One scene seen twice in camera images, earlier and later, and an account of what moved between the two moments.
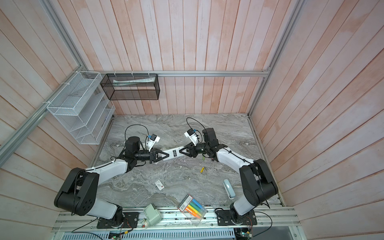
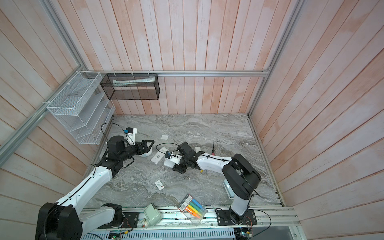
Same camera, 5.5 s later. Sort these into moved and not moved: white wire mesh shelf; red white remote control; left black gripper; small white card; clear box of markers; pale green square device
Moved: left black gripper; red white remote control
Not moved: clear box of markers; small white card; pale green square device; white wire mesh shelf
